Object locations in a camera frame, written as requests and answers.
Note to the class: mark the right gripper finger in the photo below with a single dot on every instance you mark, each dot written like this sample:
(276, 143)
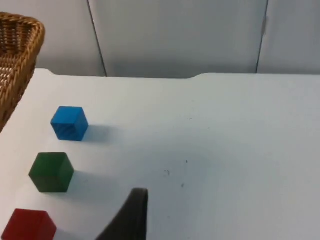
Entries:
(128, 220)

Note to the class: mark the pale brown wicker basket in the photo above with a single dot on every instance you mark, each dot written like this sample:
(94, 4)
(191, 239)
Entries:
(15, 62)

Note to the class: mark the green cube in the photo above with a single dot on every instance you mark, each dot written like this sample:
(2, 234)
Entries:
(51, 172)

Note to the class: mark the red cube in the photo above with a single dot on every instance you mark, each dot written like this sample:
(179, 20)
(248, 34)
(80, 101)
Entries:
(28, 226)

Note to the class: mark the blue cube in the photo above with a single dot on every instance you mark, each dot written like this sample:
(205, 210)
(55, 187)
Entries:
(68, 123)

